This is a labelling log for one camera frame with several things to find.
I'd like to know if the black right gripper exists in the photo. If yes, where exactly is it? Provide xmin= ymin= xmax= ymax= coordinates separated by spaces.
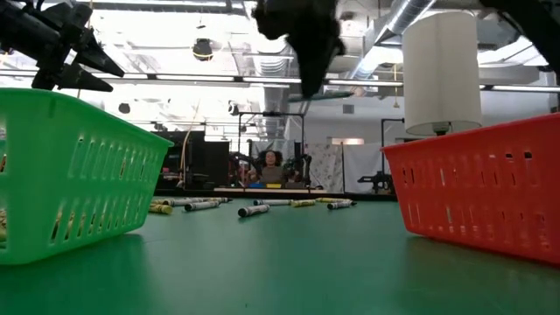
xmin=251 ymin=0 xmax=347 ymax=100

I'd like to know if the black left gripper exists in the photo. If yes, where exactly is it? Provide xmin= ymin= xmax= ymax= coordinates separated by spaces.
xmin=0 ymin=0 xmax=126 ymax=93

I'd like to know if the green plastic basket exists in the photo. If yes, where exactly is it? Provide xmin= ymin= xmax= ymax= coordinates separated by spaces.
xmin=0 ymin=87 xmax=174 ymax=266

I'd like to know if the patterned hanging sheet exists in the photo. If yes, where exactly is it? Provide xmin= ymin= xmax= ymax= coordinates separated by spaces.
xmin=304 ymin=143 xmax=345 ymax=193

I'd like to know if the white hanging sheet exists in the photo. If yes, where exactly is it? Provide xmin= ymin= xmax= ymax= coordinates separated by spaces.
xmin=342 ymin=142 xmax=389 ymax=193

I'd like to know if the person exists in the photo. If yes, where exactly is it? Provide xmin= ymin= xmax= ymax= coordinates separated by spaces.
xmin=249 ymin=150 xmax=291 ymax=185

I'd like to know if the black ceiling speaker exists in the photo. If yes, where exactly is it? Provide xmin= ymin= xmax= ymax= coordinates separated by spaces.
xmin=192 ymin=38 xmax=214 ymax=61

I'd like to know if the wooden background table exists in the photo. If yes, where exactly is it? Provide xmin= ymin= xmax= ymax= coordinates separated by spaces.
xmin=213 ymin=187 xmax=328 ymax=194

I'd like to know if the white lampshade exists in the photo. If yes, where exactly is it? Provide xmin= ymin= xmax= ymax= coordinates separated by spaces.
xmin=402 ymin=10 xmax=483 ymax=137

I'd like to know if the black cabinet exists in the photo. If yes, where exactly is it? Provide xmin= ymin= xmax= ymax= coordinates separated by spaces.
xmin=150 ymin=129 xmax=232 ymax=189

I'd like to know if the green table mat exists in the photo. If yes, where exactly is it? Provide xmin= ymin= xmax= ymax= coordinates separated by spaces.
xmin=0 ymin=199 xmax=560 ymax=315

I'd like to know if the red plastic basket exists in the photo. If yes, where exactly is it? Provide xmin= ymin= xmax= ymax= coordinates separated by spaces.
xmin=380 ymin=112 xmax=560 ymax=267

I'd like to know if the black metal frame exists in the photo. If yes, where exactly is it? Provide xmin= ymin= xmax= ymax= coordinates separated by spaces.
xmin=237 ymin=111 xmax=306 ymax=189
xmin=379 ymin=117 xmax=406 ymax=193

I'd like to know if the silver ventilation duct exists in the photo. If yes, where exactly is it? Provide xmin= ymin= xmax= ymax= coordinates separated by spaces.
xmin=349 ymin=0 xmax=438 ymax=82

